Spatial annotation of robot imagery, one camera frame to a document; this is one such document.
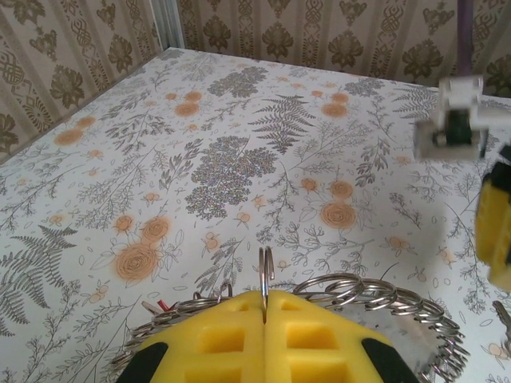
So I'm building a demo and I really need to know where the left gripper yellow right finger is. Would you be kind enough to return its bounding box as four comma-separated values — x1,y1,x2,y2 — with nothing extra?
265,290,416,383

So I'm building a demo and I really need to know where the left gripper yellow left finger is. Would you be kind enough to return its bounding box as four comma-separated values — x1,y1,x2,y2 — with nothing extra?
115,290,267,383

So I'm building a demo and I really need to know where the small steel split keyring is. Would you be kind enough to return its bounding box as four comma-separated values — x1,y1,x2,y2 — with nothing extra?
257,246,277,325

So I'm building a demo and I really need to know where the metal disc with many keyrings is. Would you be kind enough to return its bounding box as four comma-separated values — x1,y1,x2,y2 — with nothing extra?
111,273,471,383

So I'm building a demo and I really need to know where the red key tag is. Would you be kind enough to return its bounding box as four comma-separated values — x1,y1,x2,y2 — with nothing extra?
140,298,177,314

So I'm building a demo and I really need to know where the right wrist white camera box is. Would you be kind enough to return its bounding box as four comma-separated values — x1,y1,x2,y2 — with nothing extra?
413,74,490,160

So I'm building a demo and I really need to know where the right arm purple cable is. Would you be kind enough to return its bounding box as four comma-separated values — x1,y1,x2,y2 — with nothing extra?
456,0,475,79

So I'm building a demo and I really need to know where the aluminium frame post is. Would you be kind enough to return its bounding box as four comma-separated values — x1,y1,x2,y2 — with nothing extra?
150,0,185,52

